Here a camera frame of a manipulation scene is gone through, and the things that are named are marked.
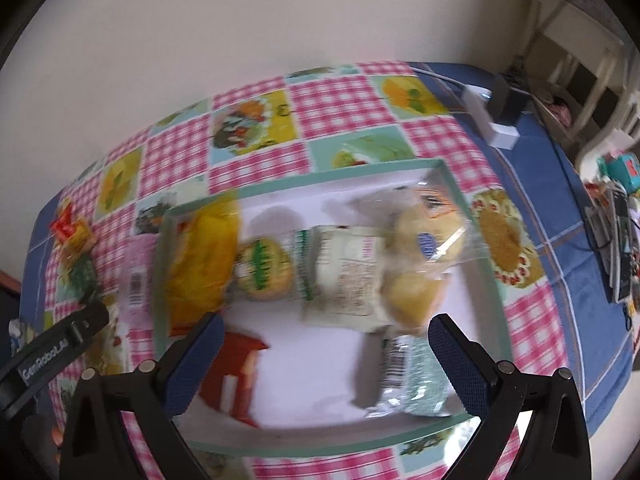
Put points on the blue fabric cloth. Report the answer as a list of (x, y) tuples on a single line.
[(569, 319)]

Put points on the cluttered items pile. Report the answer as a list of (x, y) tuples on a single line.
[(613, 217)]

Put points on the white teal-rimmed tray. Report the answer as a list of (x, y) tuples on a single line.
[(314, 384)]

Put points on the white wooden chair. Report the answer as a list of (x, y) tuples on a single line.
[(590, 101)]

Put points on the dark red snack packet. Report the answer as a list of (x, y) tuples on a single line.
[(228, 386)]

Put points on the pink snack packet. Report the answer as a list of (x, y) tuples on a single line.
[(135, 282)]

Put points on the light green barcode packet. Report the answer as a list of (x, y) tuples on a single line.
[(412, 381)]

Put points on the green snack packet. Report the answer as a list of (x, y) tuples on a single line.
[(81, 277)]

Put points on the yellow bread packet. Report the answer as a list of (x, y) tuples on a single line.
[(202, 269)]

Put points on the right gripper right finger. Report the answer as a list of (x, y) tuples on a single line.
[(469, 368)]

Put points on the white text snack packet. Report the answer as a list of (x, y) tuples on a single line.
[(341, 270)]

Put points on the bright red candy packet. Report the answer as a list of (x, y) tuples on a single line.
[(64, 227)]

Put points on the clear bag yellow bun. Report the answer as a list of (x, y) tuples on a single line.
[(426, 232)]

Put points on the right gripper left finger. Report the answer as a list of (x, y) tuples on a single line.
[(187, 361)]

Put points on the green striped cookie packet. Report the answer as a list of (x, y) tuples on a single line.
[(274, 267)]

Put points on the small yellow cake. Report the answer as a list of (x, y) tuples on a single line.
[(412, 298)]

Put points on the pink checkered plastic tablecloth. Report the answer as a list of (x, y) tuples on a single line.
[(334, 117)]

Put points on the black device with cable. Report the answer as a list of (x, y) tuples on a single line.
[(509, 96)]

